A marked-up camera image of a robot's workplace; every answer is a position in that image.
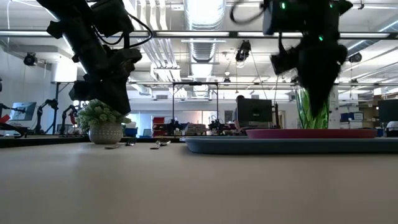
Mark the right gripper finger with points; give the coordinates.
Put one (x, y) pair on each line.
(313, 99)
(323, 98)

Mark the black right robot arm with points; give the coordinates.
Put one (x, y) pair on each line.
(311, 15)

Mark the black table edge frame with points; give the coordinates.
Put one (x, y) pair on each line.
(43, 141)

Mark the black metal frame stand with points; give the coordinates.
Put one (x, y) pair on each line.
(195, 83)

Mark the red plastic plate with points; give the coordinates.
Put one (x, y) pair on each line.
(311, 134)

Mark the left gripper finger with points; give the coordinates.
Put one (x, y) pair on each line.
(113, 99)
(124, 99)

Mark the background black robot arm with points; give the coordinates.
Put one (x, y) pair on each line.
(69, 112)
(49, 104)

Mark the silver ventilation duct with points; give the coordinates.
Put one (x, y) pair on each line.
(203, 46)

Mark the black overhead frame bar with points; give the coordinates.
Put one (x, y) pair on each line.
(199, 34)

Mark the dark shiny metal spoon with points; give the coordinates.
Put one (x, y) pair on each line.
(161, 143)

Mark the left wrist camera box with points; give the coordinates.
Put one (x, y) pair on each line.
(80, 91)

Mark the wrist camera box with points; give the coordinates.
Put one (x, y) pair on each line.
(284, 62)
(80, 91)

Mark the green succulent in patterned pot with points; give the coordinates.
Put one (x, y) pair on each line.
(104, 124)

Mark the tilted lit monitor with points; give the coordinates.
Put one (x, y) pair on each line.
(23, 111)

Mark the red storage bins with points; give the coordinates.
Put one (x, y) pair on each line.
(158, 120)

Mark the black computer monitor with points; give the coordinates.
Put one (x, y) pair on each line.
(388, 111)
(255, 110)

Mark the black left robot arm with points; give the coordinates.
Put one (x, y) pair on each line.
(77, 34)

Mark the green translucent cup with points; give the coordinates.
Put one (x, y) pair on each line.
(303, 115)

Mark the blue storage bins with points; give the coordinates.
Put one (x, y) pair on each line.
(351, 116)

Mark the blue plastic tray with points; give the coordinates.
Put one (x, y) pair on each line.
(280, 146)

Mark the black hanging camera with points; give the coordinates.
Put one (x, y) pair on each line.
(243, 51)

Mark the person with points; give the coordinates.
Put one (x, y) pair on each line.
(237, 121)

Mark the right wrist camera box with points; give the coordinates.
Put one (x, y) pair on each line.
(284, 62)

